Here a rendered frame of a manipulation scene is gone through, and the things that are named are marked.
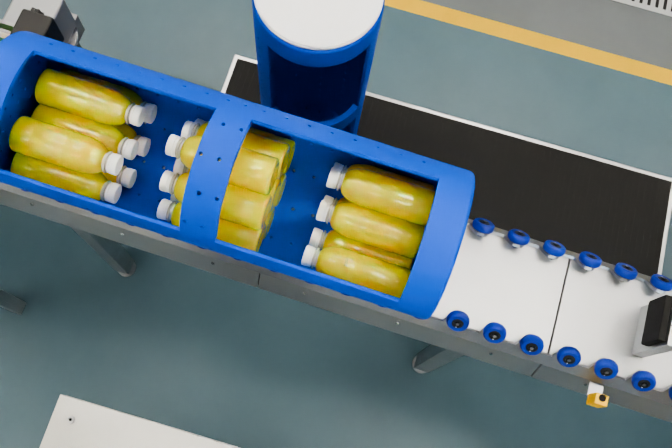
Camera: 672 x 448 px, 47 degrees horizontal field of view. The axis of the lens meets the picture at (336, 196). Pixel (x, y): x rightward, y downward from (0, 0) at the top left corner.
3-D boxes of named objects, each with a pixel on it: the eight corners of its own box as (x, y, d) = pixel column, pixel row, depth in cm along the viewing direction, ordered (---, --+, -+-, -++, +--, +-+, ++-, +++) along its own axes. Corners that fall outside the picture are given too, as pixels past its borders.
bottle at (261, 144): (290, 141, 141) (194, 110, 142) (278, 178, 141) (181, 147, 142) (293, 148, 148) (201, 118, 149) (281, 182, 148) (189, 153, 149)
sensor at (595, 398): (598, 408, 155) (608, 407, 150) (584, 404, 155) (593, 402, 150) (606, 370, 157) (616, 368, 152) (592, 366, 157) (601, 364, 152)
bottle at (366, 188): (439, 184, 144) (344, 154, 145) (435, 205, 139) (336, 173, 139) (428, 213, 148) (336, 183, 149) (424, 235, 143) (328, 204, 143)
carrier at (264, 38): (249, 124, 249) (289, 200, 242) (228, -35, 166) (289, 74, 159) (327, 88, 254) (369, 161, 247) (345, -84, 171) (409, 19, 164)
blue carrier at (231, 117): (417, 334, 151) (447, 301, 124) (-4, 197, 154) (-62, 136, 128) (452, 203, 161) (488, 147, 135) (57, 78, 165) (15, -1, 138)
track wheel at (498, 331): (509, 332, 149) (510, 325, 151) (487, 324, 149) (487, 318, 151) (501, 348, 152) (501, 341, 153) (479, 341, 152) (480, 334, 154)
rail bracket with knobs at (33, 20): (50, 75, 169) (36, 53, 160) (19, 65, 170) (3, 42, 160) (69, 37, 172) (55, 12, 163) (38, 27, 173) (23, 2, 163)
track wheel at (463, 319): (472, 320, 149) (473, 313, 151) (450, 312, 150) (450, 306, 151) (464, 336, 152) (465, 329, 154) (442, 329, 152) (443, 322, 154)
